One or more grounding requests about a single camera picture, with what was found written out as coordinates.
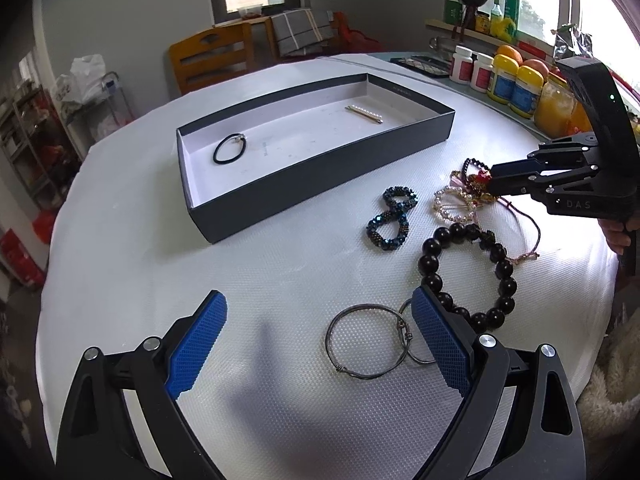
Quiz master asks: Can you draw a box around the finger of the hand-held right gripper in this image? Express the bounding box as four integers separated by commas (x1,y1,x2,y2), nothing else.
487,162,598,198
492,135,598,178

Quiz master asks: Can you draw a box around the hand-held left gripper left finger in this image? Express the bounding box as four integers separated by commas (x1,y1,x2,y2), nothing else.
55,290,228,480

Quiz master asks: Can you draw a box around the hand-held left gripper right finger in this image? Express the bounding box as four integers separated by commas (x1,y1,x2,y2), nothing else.
410,285,586,480

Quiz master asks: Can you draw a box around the red and gold bead bracelet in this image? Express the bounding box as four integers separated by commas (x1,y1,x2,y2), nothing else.
467,170,501,206

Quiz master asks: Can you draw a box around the dark red small-bead bracelet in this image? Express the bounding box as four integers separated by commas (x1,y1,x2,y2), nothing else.
462,157,496,181

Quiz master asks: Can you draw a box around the pink cord bracelet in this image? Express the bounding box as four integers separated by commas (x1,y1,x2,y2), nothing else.
475,199,542,263

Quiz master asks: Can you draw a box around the round pearl hair clip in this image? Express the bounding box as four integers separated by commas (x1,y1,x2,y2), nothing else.
432,185,476,226

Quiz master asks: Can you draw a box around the large black bead bracelet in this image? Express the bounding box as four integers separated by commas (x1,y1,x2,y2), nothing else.
419,224,517,331

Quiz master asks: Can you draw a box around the blue beaded bracelet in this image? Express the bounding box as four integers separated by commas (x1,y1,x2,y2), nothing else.
366,186,418,252

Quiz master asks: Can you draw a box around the dark grey cardboard box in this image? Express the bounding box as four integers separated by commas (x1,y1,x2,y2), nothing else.
176,72,456,245

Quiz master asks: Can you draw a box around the person's right hand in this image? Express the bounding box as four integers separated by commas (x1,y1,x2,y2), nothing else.
600,219,633,256

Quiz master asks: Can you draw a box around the jar of orange preserve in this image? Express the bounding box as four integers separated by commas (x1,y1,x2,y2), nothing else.
534,77,576,137

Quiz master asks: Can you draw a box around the white bottle red label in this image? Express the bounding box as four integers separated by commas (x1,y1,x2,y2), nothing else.
449,46,474,83
471,52,495,93

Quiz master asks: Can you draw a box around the dark flat palette tray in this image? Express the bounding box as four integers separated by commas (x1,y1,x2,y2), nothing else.
390,54,453,78

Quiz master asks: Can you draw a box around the metal pot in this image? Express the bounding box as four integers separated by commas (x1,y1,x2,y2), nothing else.
429,35,463,57

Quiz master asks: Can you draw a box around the pearl bar hair clip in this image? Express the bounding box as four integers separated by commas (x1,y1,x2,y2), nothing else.
346,105,385,125

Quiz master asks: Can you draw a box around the red crate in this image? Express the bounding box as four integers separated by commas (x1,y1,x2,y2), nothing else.
0,229,46,288

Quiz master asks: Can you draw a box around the red plastic bag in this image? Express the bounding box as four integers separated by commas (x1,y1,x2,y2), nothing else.
332,12,382,54

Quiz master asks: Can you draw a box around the chrome trolley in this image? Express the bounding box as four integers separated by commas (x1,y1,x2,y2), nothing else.
100,72,137,128

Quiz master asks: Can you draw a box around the metal storage rack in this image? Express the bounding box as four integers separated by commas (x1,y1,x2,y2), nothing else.
0,52,83,206

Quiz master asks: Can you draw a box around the grey plaid cushion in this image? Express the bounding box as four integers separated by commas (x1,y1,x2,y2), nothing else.
271,8,335,57

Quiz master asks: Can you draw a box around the wooden chair with cushion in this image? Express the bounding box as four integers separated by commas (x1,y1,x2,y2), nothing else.
265,8,341,63

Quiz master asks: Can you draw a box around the white plastic bag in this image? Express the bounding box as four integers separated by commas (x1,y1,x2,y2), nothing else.
55,54,108,111

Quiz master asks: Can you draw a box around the black hair tie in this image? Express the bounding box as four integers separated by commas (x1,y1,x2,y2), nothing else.
213,133,249,165

